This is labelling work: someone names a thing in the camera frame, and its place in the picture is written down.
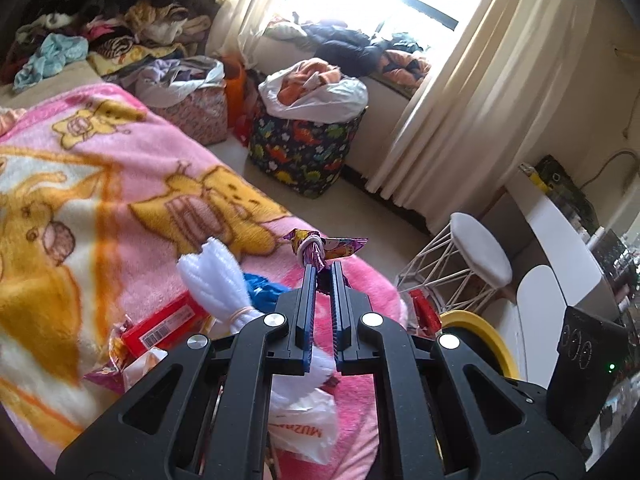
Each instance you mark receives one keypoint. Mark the pink printed blanket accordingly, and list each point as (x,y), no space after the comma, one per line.
(150,170)

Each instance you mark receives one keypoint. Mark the pile of clothes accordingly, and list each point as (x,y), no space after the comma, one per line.
(125,5)

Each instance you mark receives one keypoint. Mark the black device on desk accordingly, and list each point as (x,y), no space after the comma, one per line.
(565,185)

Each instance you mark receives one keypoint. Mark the white yarn bundle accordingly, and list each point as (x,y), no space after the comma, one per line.
(215,275)

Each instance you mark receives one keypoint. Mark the red jar with barcode label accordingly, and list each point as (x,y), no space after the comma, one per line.
(165,322)

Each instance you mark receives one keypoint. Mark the light blue cloth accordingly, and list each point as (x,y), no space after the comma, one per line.
(50,57)

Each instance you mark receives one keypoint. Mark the purple foil snack wrapper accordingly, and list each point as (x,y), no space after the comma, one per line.
(107,377)

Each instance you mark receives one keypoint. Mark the yellow round bin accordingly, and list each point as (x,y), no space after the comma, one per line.
(492,332)

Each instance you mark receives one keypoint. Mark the white desk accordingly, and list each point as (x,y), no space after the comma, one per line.
(550,230)

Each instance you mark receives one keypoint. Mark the pink patterned fabric basket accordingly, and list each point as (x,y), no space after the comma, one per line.
(195,110)

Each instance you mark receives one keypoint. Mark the dinosaur print fabric basket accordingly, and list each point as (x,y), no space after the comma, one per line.
(300,155)

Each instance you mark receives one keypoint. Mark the orange container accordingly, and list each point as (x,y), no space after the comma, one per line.
(234,95)

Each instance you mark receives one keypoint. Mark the red packet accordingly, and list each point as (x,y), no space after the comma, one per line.
(425,312)

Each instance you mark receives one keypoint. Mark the dark jacket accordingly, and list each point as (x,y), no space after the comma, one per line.
(345,45)

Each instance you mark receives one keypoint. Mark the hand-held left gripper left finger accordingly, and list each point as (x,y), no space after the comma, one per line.
(307,320)

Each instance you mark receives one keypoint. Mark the white plastic bag red print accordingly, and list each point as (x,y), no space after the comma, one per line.
(305,420)

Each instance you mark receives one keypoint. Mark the orange clothes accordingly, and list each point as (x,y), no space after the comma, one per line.
(300,85)

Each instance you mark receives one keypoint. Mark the blue crumpled cloth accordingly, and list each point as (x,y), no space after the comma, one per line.
(262,292)

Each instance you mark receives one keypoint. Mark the orange and black clothing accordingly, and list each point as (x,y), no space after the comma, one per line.
(405,62)

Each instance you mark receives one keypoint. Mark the purple twisted candy wrapper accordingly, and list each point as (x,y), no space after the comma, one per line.
(345,247)

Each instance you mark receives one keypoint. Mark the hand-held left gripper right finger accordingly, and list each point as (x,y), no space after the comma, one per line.
(340,320)

